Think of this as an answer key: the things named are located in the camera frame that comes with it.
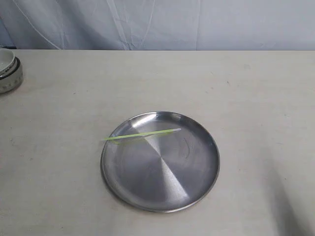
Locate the thin green plastic stick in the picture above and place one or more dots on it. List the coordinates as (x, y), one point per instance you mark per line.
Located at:
(144, 134)

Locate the round stainless steel plate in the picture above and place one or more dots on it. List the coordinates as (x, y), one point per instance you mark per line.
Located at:
(164, 172)

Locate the embossed steel bowl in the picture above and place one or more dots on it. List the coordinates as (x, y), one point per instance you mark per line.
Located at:
(13, 79)

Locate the white ceramic bowl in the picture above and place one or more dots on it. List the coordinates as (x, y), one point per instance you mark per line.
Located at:
(7, 60)

